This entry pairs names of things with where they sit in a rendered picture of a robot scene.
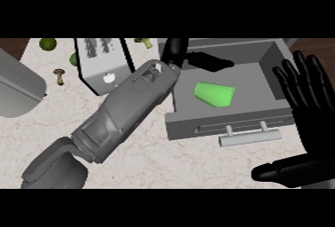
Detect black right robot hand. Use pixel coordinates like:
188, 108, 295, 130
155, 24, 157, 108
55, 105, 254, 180
250, 50, 335, 189

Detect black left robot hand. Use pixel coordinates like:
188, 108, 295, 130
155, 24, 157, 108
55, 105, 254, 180
161, 37, 236, 74

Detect green cup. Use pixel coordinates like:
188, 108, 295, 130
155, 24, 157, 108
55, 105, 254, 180
193, 82, 236, 108

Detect grey open drawer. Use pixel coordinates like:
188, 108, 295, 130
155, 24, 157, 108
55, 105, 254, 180
157, 37, 304, 142

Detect grey drawer front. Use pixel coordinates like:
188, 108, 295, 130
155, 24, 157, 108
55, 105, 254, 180
164, 107, 298, 142

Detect green broccoli piece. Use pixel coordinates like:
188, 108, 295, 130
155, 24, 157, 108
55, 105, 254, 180
133, 37, 155, 50

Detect green round fruit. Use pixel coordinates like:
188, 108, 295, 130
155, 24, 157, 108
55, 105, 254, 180
68, 51, 80, 67

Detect brown mushroom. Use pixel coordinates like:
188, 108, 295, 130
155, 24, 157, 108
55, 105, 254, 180
52, 68, 67, 87

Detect green avocado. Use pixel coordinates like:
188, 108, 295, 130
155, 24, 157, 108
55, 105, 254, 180
39, 37, 59, 51

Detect grey rounded appliance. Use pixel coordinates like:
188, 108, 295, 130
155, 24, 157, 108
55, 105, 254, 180
0, 48, 49, 119

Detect pale grey drawer handle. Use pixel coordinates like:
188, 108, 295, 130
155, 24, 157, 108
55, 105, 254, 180
217, 120, 283, 148

